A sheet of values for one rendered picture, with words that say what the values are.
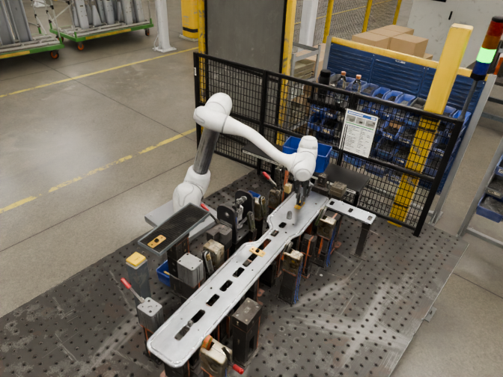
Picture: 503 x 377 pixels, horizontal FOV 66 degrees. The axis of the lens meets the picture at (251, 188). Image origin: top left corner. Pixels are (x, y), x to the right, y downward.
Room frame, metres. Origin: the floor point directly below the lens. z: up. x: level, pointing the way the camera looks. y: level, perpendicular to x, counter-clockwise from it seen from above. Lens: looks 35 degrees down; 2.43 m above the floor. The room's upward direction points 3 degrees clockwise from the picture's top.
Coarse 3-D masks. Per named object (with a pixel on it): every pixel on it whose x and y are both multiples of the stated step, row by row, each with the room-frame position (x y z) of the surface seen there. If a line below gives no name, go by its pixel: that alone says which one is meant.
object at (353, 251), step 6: (372, 222) 1.78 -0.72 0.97; (366, 228) 1.76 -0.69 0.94; (360, 234) 1.78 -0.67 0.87; (366, 234) 1.76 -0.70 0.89; (360, 240) 1.77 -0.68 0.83; (366, 240) 1.79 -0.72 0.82; (360, 246) 1.77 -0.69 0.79; (354, 252) 1.80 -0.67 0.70; (360, 252) 1.76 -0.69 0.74; (360, 258) 1.75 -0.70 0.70; (366, 258) 1.75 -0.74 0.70
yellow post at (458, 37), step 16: (448, 32) 2.13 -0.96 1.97; (464, 32) 2.08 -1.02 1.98; (448, 48) 2.11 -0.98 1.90; (464, 48) 2.08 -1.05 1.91; (448, 64) 2.09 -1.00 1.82; (448, 80) 2.08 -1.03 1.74; (432, 96) 2.11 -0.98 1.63; (448, 96) 2.14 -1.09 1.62; (432, 128) 2.08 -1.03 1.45; (416, 144) 2.11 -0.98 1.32; (416, 160) 2.09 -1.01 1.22; (400, 192) 2.11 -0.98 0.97; (400, 208) 2.09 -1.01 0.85
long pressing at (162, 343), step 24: (312, 192) 2.01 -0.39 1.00; (312, 216) 1.77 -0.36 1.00; (264, 240) 1.54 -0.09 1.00; (288, 240) 1.55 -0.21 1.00; (240, 264) 1.36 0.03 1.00; (264, 264) 1.37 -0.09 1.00; (216, 288) 1.20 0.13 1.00; (240, 288) 1.21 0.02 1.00; (192, 312) 1.06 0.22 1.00; (216, 312) 1.07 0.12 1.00; (168, 336) 0.94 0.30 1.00; (192, 336) 0.95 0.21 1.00; (168, 360) 0.84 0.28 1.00
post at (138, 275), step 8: (128, 264) 1.19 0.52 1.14; (144, 264) 1.20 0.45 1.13; (128, 272) 1.19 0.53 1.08; (136, 272) 1.16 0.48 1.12; (144, 272) 1.20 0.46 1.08; (136, 280) 1.16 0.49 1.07; (144, 280) 1.19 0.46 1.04; (136, 288) 1.18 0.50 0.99; (144, 288) 1.19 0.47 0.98; (144, 296) 1.19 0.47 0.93; (136, 304) 1.19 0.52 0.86
